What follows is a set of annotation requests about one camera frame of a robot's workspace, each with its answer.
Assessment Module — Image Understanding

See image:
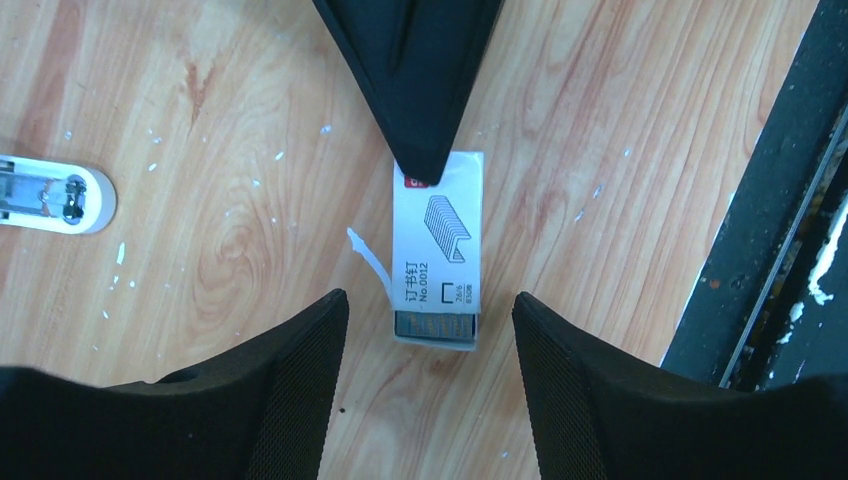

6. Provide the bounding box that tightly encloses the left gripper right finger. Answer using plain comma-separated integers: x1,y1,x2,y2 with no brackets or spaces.
512,292,847,479

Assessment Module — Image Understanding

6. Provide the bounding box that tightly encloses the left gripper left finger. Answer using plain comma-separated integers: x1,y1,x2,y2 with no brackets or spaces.
1,289,349,479

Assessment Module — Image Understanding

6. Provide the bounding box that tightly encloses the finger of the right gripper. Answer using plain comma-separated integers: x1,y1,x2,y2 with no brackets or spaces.
314,0,503,185

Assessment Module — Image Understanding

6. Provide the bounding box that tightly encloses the white staple box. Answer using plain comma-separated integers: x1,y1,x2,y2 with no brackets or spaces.
390,151,485,351

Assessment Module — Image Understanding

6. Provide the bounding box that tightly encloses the white debris strip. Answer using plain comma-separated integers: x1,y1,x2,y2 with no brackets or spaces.
346,227,392,300

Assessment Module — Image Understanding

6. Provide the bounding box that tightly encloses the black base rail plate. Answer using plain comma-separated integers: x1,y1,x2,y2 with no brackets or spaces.
661,1,847,386

